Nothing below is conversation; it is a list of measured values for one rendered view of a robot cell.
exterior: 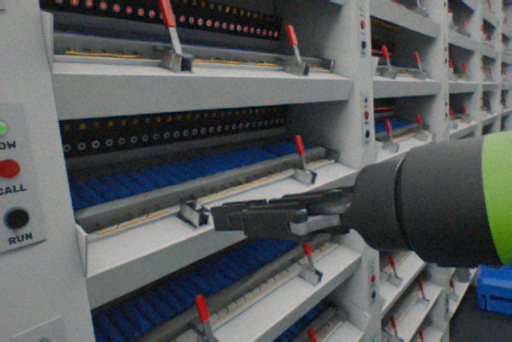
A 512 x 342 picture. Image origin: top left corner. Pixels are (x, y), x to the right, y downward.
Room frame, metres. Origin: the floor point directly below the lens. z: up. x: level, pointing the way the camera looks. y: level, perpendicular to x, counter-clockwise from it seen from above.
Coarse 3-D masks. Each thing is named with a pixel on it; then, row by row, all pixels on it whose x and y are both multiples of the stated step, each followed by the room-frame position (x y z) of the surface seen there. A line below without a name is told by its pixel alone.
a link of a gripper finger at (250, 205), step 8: (328, 192) 0.32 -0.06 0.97; (336, 192) 0.31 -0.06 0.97; (248, 200) 0.38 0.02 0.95; (304, 200) 0.33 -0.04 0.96; (312, 200) 0.32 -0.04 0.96; (320, 200) 0.32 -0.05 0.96; (328, 200) 0.31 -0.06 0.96; (248, 208) 0.37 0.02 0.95; (256, 208) 0.37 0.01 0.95; (264, 208) 0.36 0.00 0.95; (272, 208) 0.35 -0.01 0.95; (280, 208) 0.35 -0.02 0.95; (288, 208) 0.34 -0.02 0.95; (296, 208) 0.34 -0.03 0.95; (304, 208) 0.33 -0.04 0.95; (312, 232) 0.33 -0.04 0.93; (320, 232) 0.32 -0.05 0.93; (328, 232) 0.32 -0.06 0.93; (336, 232) 0.31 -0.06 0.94; (344, 232) 0.31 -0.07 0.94
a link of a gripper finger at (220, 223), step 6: (234, 204) 0.41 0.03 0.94; (240, 204) 0.40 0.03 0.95; (216, 210) 0.42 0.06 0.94; (222, 210) 0.41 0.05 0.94; (228, 210) 0.41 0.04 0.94; (234, 210) 0.40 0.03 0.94; (240, 210) 0.40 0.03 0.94; (216, 216) 0.42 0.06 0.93; (222, 216) 0.42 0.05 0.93; (216, 222) 0.42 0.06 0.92; (222, 222) 0.42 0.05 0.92; (216, 228) 0.42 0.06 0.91; (222, 228) 0.42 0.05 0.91; (228, 228) 0.41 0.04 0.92; (234, 228) 0.40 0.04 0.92; (240, 228) 0.40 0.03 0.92
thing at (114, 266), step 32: (64, 160) 0.49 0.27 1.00; (96, 160) 0.53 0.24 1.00; (320, 160) 0.81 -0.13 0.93; (352, 160) 0.80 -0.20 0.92; (256, 192) 0.59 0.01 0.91; (288, 192) 0.61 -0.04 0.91; (160, 224) 0.45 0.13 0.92; (96, 256) 0.37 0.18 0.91; (128, 256) 0.38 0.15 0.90; (160, 256) 0.41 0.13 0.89; (192, 256) 0.45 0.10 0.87; (96, 288) 0.35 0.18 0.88; (128, 288) 0.38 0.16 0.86
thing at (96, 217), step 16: (272, 160) 0.68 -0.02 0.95; (288, 160) 0.71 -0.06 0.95; (208, 176) 0.56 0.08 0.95; (224, 176) 0.57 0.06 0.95; (240, 176) 0.60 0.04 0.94; (256, 176) 0.63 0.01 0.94; (160, 192) 0.48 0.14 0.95; (176, 192) 0.50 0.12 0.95; (192, 192) 0.52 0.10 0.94; (208, 192) 0.55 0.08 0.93; (224, 192) 0.55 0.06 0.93; (96, 208) 0.42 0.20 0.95; (112, 208) 0.42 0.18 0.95; (128, 208) 0.44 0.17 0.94; (144, 208) 0.46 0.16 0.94; (160, 208) 0.47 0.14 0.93; (96, 224) 0.41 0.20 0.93; (112, 224) 0.43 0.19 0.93; (128, 224) 0.42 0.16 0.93
